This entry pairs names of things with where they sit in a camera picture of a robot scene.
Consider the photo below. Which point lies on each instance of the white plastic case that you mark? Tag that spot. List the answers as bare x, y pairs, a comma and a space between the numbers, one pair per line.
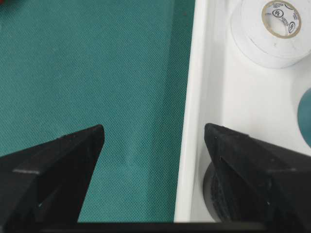
226, 88

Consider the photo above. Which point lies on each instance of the teal green tape roll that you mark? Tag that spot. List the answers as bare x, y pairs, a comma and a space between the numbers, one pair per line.
304, 116

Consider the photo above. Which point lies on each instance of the white tape roll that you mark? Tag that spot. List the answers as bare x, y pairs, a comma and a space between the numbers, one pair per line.
273, 33

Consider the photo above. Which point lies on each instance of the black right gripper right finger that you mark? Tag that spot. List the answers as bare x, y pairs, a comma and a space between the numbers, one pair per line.
271, 184

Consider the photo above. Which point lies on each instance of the black tape roll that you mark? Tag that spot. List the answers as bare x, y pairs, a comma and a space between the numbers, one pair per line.
215, 201

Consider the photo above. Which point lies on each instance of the green table cloth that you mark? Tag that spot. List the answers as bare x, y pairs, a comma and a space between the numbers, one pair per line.
66, 65

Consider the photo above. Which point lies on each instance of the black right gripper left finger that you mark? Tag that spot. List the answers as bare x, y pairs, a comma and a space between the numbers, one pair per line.
47, 183

